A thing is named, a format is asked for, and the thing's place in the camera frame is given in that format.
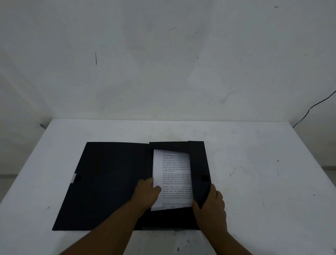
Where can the person's left forearm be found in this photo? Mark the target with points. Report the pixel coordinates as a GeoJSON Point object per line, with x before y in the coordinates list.
{"type": "Point", "coordinates": [105, 231]}

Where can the person's left thumb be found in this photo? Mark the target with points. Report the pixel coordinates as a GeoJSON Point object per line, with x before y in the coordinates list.
{"type": "Point", "coordinates": [157, 191]}

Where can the person's right thumb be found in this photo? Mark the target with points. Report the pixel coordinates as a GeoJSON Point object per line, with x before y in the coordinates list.
{"type": "Point", "coordinates": [196, 207]}

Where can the person's right forearm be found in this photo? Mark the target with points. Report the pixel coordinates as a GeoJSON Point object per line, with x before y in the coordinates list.
{"type": "Point", "coordinates": [227, 241]}

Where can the person's right hand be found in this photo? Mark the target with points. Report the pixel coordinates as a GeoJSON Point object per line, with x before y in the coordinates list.
{"type": "Point", "coordinates": [211, 210]}

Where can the person's left hand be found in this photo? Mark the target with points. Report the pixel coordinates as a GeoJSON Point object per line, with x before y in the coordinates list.
{"type": "Point", "coordinates": [145, 194]}

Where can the black document folder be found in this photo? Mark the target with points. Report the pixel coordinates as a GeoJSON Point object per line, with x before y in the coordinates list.
{"type": "Point", "coordinates": [112, 184]}

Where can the white printed paper sheet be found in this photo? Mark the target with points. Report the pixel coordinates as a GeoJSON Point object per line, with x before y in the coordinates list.
{"type": "Point", "coordinates": [173, 178]}

